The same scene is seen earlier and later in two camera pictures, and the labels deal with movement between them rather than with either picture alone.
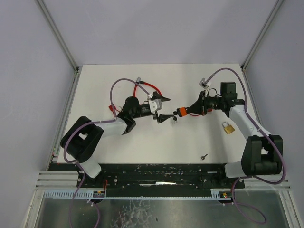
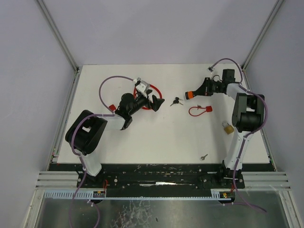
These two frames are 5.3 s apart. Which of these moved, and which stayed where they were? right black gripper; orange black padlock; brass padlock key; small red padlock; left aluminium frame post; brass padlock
Moved: right black gripper; orange black padlock
Stayed: brass padlock; small red padlock; left aluminium frame post; brass padlock key
